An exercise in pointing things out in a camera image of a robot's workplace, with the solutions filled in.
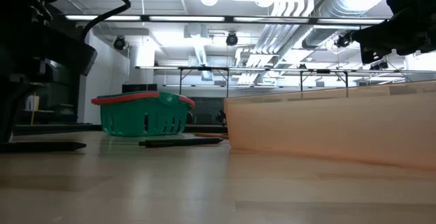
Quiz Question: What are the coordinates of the orange translucent plastic bin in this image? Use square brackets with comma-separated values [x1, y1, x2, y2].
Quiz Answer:
[223, 80, 436, 170]

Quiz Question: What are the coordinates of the black background box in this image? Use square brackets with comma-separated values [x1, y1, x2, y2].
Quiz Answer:
[121, 83, 158, 94]

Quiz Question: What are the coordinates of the silver ventilation duct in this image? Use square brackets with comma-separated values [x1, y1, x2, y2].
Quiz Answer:
[301, 0, 388, 50]

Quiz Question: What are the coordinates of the white container on shelf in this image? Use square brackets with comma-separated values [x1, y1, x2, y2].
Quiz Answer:
[25, 94, 40, 112]

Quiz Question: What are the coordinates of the black pen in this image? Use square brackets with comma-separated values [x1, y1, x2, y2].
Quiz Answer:
[138, 137, 224, 148]

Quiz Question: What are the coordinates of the green basket with red handle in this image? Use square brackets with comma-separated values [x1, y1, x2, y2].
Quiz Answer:
[91, 91, 196, 138]

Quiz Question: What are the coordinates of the orange pencil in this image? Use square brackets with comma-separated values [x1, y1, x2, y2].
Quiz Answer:
[194, 132, 230, 140]

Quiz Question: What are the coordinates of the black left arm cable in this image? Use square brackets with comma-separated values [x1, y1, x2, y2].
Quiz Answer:
[82, 0, 132, 43]

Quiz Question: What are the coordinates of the long ceiling light rail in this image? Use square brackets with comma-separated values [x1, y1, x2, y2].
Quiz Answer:
[64, 14, 388, 26]

